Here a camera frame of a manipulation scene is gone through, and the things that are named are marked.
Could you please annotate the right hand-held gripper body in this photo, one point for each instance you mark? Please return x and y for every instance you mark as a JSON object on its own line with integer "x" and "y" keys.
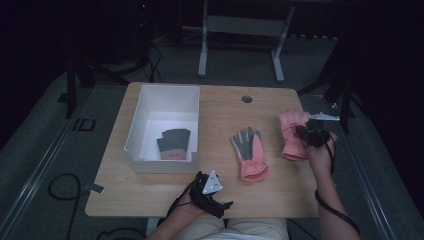
{"x": 316, "y": 135}

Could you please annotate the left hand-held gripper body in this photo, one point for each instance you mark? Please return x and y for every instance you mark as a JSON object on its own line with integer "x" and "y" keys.
{"x": 210, "y": 190}

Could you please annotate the pink padded winter glove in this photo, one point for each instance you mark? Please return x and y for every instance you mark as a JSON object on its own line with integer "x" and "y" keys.
{"x": 290, "y": 146}
{"x": 254, "y": 166}

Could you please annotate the grey knit glove pink cuff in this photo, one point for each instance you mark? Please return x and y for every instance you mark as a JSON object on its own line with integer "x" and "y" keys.
{"x": 176, "y": 140}
{"x": 160, "y": 145}

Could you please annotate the white plastic storage box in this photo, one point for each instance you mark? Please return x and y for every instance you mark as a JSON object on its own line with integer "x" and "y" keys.
{"x": 166, "y": 113}

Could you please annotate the person's right hand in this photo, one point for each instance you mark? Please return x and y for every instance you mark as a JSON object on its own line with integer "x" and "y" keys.
{"x": 320, "y": 160}

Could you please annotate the person's left hand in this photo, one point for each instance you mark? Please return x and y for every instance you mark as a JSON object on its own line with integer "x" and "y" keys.
{"x": 188, "y": 206}

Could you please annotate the person's beige trousers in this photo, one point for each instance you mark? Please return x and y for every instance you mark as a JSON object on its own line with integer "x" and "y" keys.
{"x": 230, "y": 230}

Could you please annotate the black tripod stand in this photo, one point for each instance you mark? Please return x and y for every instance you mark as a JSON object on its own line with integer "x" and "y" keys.
{"x": 343, "y": 83}
{"x": 70, "y": 86}

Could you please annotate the grey tape piece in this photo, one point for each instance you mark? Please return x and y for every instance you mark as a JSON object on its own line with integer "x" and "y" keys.
{"x": 96, "y": 188}

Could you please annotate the metal floor rail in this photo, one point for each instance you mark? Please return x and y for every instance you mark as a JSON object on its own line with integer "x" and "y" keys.
{"x": 36, "y": 173}
{"x": 370, "y": 200}

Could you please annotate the white metal desk frame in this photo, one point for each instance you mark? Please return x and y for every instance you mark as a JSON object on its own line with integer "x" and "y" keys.
{"x": 243, "y": 26}

